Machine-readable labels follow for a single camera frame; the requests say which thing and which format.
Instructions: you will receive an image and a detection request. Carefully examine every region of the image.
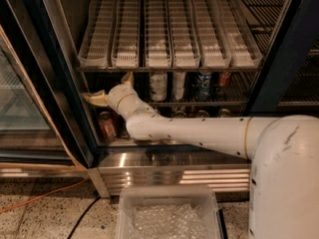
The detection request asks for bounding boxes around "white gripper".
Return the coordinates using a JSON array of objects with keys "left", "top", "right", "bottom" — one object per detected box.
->
[{"left": 82, "top": 72, "right": 144, "bottom": 120}]

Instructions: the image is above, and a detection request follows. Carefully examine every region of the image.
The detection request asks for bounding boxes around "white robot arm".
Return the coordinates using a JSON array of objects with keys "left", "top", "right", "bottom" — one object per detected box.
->
[{"left": 82, "top": 73, "right": 319, "bottom": 239}]

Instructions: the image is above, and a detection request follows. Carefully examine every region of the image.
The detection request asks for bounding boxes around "red can bottom shelf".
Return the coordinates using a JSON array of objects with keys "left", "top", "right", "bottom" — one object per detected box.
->
[{"left": 98, "top": 112, "right": 117, "bottom": 139}]

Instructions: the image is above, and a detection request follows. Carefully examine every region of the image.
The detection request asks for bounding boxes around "white tall can middle shelf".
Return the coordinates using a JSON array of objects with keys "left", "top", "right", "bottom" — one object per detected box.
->
[{"left": 150, "top": 73, "right": 167, "bottom": 102}]

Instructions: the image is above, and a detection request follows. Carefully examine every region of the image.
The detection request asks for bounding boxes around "white slim can middle shelf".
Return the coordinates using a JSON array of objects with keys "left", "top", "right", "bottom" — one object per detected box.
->
[{"left": 172, "top": 72, "right": 186, "bottom": 101}]

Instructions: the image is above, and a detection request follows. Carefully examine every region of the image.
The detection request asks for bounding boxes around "silver green can bottom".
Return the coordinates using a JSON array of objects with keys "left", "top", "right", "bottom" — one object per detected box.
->
[{"left": 172, "top": 111, "right": 187, "bottom": 119}]

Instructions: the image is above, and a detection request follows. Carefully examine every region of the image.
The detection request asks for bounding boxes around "glass fridge door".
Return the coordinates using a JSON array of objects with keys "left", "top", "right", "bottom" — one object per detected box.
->
[{"left": 0, "top": 0, "right": 95, "bottom": 168}]

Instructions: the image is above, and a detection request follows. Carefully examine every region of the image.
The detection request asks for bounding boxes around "steel fridge base grille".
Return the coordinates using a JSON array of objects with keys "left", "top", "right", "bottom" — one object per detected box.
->
[{"left": 88, "top": 145, "right": 250, "bottom": 197}]

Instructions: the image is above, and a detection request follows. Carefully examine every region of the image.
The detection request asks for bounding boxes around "blue can middle shelf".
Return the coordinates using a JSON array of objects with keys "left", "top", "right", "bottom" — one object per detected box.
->
[{"left": 194, "top": 72, "right": 211, "bottom": 102}]

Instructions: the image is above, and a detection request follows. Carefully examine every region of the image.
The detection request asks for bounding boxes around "blue can shelf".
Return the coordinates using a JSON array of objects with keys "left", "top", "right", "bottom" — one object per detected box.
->
[
  {"left": 194, "top": 72, "right": 211, "bottom": 102},
  {"left": 218, "top": 109, "right": 231, "bottom": 118}
]

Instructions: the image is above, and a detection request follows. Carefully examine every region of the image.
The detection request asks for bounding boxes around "orange can bottom shelf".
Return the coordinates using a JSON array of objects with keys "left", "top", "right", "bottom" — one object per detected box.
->
[{"left": 195, "top": 110, "right": 209, "bottom": 118}]

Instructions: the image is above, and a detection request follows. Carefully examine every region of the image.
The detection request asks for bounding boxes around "orange can shelf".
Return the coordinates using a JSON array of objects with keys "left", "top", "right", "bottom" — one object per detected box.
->
[
  {"left": 195, "top": 110, "right": 209, "bottom": 118},
  {"left": 217, "top": 72, "right": 231, "bottom": 87}
]

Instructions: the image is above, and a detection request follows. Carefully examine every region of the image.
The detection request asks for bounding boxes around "orange can middle shelf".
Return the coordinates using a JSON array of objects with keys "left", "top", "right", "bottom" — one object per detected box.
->
[{"left": 217, "top": 72, "right": 231, "bottom": 87}]

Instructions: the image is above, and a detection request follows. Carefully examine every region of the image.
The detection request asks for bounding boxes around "blue can bottom shelf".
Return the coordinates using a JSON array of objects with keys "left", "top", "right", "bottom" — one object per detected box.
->
[{"left": 218, "top": 109, "right": 231, "bottom": 118}]

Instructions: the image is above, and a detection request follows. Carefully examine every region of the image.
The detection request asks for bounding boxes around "clear plastic bin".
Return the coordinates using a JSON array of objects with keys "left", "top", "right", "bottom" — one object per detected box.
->
[{"left": 115, "top": 185, "right": 224, "bottom": 239}]

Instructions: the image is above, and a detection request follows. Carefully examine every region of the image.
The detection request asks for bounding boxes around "bubble wrap in bin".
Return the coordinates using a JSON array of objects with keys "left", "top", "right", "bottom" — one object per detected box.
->
[{"left": 127, "top": 203, "right": 208, "bottom": 239}]

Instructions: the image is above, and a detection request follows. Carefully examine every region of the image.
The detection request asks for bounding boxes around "wire middle shelf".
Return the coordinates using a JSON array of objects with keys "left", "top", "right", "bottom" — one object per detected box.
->
[{"left": 89, "top": 72, "right": 257, "bottom": 109}]

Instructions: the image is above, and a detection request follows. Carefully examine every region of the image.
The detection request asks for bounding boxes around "orange cable on floor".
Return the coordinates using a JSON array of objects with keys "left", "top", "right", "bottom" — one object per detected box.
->
[{"left": 0, "top": 177, "right": 89, "bottom": 215}]

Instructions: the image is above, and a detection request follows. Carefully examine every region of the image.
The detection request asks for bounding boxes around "black cable left floor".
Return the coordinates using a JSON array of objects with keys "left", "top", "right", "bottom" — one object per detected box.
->
[{"left": 67, "top": 192, "right": 101, "bottom": 239}]

